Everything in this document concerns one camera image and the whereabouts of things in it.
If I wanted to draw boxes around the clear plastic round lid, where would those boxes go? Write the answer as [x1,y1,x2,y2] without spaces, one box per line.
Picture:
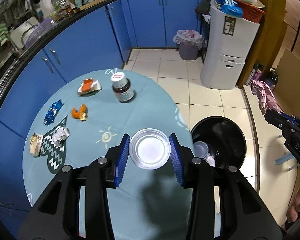
[129,128,171,170]

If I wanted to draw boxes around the orange peel piece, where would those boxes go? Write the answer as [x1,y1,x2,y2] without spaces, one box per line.
[71,104,88,121]

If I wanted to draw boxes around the white patterned wrapper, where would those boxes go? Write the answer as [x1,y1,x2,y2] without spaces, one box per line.
[52,126,70,148]

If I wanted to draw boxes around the brown medicine bottle white cap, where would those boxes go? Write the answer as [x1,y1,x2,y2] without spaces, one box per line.
[110,72,135,103]

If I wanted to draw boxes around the orange white paper box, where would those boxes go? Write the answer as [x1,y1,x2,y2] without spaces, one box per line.
[77,78,102,96]

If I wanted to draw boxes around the blue foil wrapper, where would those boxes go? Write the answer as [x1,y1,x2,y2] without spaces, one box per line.
[44,100,63,126]

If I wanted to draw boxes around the beige snack wrapper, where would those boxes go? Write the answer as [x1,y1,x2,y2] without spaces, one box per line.
[29,133,43,158]

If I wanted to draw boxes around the black round trash bin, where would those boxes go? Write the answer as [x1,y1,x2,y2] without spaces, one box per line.
[191,116,247,169]

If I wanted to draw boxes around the tall white trash can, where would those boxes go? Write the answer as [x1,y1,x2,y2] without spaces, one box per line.
[200,5,260,90]

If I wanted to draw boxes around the blue kitchen cabinets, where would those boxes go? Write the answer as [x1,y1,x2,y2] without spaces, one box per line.
[0,0,206,238]

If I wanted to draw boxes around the small white plastic cup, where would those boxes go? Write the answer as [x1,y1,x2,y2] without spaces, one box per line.
[193,141,209,159]

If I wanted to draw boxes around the dark jar on floor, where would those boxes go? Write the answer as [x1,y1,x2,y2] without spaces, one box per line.
[263,70,279,91]

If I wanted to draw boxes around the light blue tablecloth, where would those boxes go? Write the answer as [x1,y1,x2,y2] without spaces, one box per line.
[23,69,193,239]

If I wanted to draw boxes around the purple spray can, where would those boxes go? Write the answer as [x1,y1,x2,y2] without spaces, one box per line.
[252,64,264,81]

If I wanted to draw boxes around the grey bin with bag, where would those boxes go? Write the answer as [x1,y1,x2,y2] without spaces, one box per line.
[173,30,204,61]

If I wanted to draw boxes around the red plastic basket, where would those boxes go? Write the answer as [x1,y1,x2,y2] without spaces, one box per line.
[234,0,265,23]

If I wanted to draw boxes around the blue plastic package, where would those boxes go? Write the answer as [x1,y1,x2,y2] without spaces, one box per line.
[212,0,243,18]

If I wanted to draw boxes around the purple plastic basket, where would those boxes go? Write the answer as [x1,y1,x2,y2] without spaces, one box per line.
[24,17,55,49]

